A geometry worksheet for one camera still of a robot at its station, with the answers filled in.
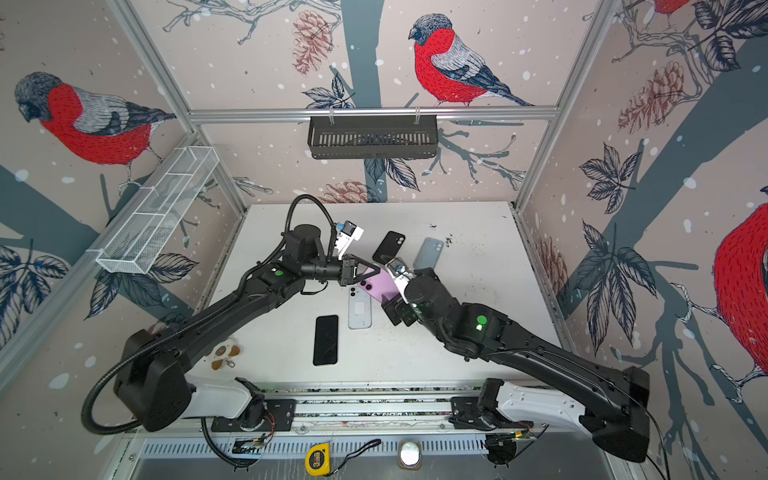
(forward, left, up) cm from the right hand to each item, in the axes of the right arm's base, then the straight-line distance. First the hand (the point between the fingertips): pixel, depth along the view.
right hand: (395, 288), depth 70 cm
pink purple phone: (+1, +4, -1) cm, 4 cm away
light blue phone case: (+30, -10, -26) cm, 41 cm away
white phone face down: (+6, +13, -24) cm, 28 cm away
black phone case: (+30, +5, -23) cm, 39 cm away
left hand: (+2, +5, +3) cm, 6 cm away
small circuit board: (-30, +36, -25) cm, 53 cm away
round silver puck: (-31, -4, -14) cm, 34 cm away
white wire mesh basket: (+9, +63, +8) cm, 64 cm away
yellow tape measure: (-32, +17, -22) cm, 42 cm away
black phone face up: (-4, +21, -24) cm, 33 cm away
